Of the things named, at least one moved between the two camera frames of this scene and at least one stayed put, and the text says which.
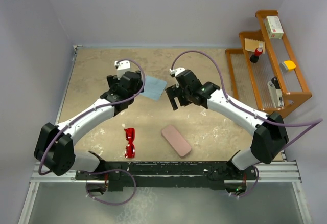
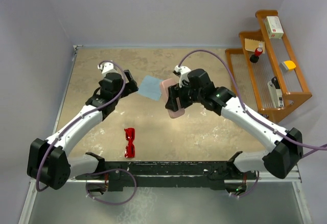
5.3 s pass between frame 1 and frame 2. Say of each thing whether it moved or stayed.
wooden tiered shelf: stayed
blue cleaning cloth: stayed
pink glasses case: moved
